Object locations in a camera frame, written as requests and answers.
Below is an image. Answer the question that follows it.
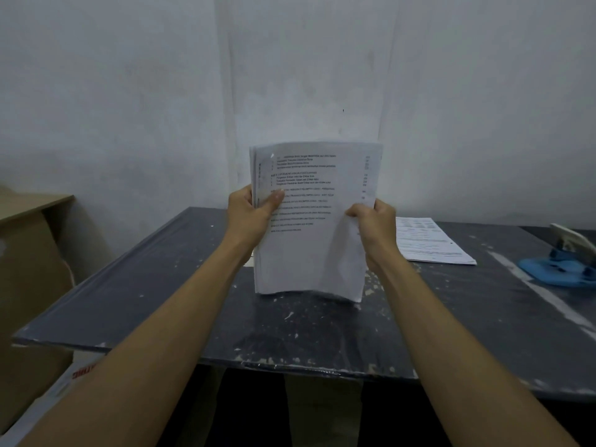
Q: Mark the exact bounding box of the person's right hand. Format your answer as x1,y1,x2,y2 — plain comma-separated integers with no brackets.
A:
345,198,398,270

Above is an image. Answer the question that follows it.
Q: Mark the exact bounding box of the person's left hand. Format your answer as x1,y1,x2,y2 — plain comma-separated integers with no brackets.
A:
224,184,285,253

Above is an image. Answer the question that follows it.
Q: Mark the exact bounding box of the stack of printed white papers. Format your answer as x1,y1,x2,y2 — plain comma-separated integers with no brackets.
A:
249,141,384,303

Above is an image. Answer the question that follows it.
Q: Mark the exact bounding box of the person's left forearm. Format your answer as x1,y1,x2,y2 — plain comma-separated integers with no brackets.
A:
19,235,254,447

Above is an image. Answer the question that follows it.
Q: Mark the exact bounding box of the person's right forearm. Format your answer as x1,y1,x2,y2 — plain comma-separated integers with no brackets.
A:
370,253,580,447

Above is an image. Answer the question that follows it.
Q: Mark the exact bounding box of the printed white paper sheet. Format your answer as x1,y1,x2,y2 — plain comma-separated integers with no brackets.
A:
395,217,478,266

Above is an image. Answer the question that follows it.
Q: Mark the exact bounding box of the blue hole punch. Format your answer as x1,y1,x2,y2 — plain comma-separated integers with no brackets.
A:
517,223,596,288

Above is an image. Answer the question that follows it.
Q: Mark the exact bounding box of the brown cardboard box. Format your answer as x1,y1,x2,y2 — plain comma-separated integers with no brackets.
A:
0,186,76,433

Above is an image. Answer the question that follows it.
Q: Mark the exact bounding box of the white printed cardboard box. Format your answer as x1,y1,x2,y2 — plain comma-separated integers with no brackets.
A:
0,351,105,447

